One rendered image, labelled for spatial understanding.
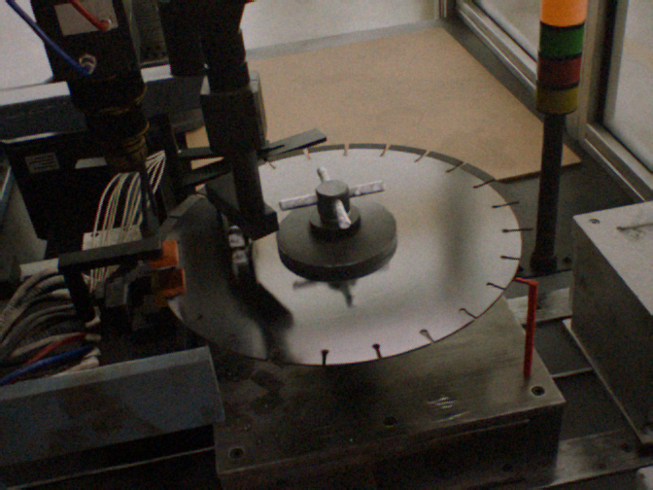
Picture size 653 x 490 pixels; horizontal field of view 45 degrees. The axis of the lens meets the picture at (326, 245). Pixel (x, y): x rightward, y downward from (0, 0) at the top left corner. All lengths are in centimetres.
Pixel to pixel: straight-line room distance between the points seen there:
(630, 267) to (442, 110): 67
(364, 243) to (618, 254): 25
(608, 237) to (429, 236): 19
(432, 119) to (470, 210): 61
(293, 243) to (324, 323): 10
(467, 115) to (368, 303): 75
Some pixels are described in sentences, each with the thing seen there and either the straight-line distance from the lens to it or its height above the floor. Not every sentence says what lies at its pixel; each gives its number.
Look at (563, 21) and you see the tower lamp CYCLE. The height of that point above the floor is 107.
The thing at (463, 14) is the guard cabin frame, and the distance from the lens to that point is 176.
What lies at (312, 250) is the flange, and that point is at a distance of 70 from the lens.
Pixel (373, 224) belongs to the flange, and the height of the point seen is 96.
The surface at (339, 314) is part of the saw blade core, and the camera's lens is 65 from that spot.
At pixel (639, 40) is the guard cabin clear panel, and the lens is 114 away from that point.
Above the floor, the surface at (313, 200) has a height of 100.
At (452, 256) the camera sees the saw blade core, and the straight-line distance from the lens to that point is 70.
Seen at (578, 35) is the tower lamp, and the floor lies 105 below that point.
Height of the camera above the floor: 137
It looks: 36 degrees down
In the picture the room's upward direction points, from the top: 7 degrees counter-clockwise
